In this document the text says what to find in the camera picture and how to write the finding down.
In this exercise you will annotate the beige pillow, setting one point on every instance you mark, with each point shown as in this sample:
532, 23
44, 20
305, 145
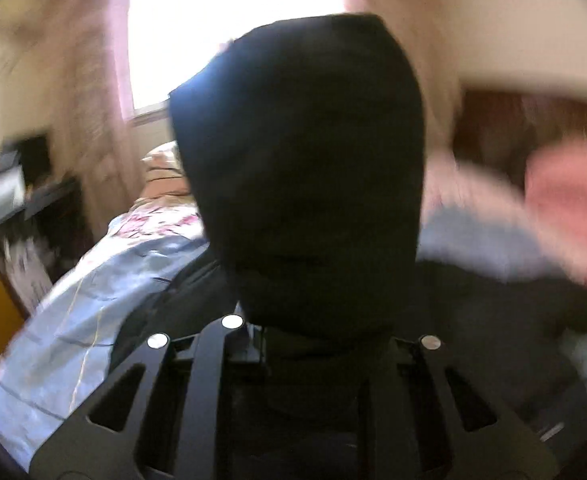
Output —
166, 165

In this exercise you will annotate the black garment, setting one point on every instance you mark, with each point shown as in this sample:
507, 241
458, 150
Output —
298, 160

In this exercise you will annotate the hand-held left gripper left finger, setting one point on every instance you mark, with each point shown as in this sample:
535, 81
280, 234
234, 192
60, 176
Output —
207, 360

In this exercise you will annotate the dark cluttered desk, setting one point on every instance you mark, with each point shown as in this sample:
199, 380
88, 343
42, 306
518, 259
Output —
38, 195

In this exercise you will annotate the brown wooden headboard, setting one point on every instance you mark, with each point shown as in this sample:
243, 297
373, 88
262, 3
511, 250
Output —
503, 125

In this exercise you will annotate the pink curtain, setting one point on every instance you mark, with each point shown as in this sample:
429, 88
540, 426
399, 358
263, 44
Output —
423, 45

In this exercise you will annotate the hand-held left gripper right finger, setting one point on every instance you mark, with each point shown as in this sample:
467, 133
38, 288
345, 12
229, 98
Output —
431, 365

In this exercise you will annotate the bright window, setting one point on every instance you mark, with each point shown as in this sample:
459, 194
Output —
213, 25

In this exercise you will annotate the pink cloth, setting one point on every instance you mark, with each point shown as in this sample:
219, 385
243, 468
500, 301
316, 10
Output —
573, 200

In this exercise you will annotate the beige patterned curtain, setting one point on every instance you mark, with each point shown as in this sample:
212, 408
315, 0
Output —
98, 110

